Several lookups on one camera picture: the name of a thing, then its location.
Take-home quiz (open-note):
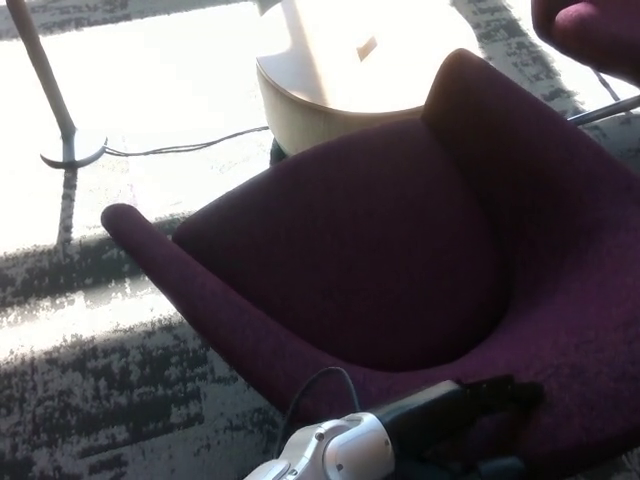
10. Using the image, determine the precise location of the purple fabric swivel armchair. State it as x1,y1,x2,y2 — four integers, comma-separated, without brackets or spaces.
99,48,640,477

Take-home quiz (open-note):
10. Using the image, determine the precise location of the purple armchair seat cushion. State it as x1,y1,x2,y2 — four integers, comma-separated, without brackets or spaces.
172,119,517,374

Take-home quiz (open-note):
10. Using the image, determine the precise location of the round beige wooden side table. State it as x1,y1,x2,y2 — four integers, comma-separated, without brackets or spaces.
254,0,482,157

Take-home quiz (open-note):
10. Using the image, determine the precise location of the small brown table top tag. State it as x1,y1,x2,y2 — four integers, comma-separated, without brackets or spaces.
355,36,379,63

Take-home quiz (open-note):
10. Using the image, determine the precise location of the floor lamp pole with base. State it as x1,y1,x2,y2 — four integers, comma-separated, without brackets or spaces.
6,0,109,170

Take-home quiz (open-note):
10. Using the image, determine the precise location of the chrome armchair base leg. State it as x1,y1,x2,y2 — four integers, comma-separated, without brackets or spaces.
567,94,640,127

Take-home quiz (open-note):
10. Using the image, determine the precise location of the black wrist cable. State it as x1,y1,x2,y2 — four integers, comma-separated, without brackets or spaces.
276,366,362,451

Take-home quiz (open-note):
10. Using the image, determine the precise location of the black floor lamp cable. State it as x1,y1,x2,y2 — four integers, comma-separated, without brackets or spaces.
104,125,272,158

